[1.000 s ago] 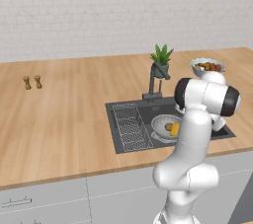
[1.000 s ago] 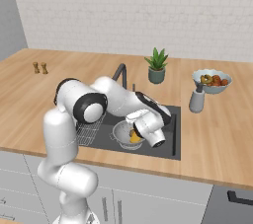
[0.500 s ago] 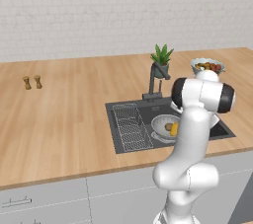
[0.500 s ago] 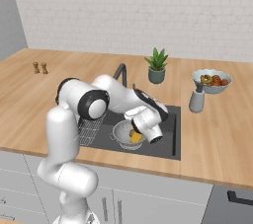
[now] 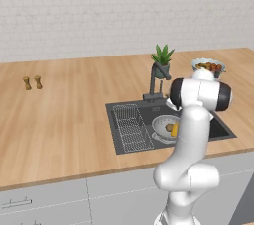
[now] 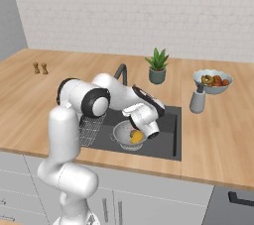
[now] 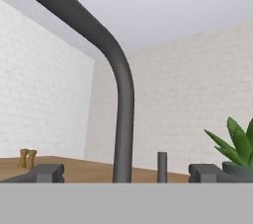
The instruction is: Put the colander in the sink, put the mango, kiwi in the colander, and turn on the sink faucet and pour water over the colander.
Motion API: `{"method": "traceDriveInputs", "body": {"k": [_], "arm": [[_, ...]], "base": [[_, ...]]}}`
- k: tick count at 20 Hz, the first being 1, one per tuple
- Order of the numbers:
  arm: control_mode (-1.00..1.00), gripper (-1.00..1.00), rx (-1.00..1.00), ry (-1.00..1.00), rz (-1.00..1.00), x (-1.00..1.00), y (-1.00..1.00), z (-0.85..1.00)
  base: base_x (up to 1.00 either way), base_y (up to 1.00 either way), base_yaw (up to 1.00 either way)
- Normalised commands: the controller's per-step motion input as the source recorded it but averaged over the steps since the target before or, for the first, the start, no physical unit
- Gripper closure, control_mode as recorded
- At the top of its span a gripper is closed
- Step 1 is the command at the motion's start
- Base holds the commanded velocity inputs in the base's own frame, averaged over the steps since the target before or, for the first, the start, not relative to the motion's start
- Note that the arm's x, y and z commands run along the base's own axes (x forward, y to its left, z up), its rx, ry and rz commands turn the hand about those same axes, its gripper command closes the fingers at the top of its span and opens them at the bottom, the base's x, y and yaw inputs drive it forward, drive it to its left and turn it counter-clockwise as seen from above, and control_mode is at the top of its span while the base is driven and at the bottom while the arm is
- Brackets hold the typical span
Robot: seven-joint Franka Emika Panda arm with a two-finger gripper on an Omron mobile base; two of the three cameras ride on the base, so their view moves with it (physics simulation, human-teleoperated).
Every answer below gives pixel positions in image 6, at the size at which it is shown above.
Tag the grey cupboard panel under sink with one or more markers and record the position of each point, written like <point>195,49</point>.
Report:
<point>155,182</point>

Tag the dark grey sink faucet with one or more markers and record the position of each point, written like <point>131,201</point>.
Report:
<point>121,70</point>

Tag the brown wooden shaker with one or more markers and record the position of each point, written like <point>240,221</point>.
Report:
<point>44,68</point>
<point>36,68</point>

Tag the yellow-green fruit in bowl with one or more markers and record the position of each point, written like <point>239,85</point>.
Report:
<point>206,79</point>

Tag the dark grey sink basin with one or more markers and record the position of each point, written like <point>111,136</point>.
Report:
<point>165,136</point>

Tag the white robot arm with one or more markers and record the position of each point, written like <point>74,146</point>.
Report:
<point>63,136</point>

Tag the green plant in grey pot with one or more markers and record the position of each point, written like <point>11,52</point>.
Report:
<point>157,67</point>

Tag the pale blue fruit bowl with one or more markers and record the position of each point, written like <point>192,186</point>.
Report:
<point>211,89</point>

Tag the grey drawer front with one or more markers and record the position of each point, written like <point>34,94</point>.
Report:
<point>13,162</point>
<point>23,209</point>
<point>16,182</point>

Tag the white colander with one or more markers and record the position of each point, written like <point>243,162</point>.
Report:
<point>123,136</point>

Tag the grey soap dispenser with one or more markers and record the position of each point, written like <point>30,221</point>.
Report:
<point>197,101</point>

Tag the brown kiwi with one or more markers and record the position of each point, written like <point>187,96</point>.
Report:
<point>132,133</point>

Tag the orange fruit in bowl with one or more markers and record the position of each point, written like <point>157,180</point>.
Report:
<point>217,80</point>

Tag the red fruit in bowl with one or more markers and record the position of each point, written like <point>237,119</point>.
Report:
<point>225,82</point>

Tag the grey cupboard door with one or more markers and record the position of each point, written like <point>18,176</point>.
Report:
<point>158,212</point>
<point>105,209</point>

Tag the grey dishwasher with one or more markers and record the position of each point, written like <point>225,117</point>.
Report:
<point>228,210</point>

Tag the yellow mango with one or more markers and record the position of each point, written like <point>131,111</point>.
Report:
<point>137,137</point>

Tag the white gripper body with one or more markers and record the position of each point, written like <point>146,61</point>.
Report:
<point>133,109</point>

